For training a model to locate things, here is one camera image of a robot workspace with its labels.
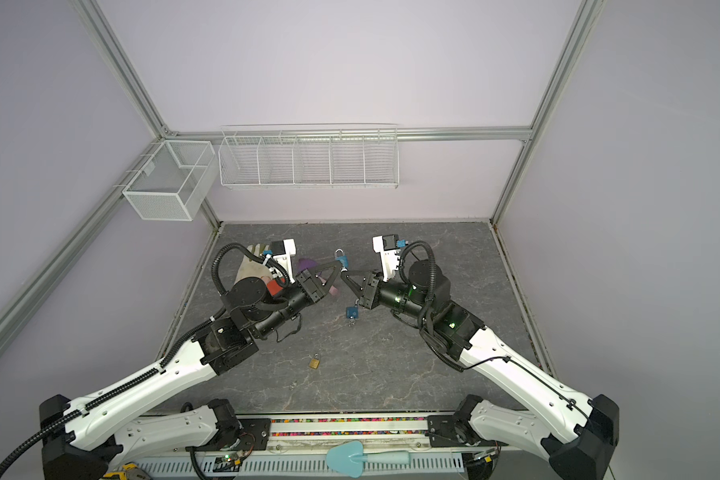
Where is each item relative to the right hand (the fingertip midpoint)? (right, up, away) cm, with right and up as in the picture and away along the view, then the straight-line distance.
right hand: (340, 279), depth 61 cm
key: (0, -16, +32) cm, 36 cm away
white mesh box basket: (-58, +28, +35) cm, 73 cm away
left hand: (+1, +2, -1) cm, 2 cm away
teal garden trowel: (+1, -43, +9) cm, 44 cm away
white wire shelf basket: (-15, +38, +39) cm, 57 cm away
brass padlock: (-10, -26, +24) cm, 37 cm away
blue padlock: (0, -14, +34) cm, 37 cm away
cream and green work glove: (-37, -1, +45) cm, 58 cm away
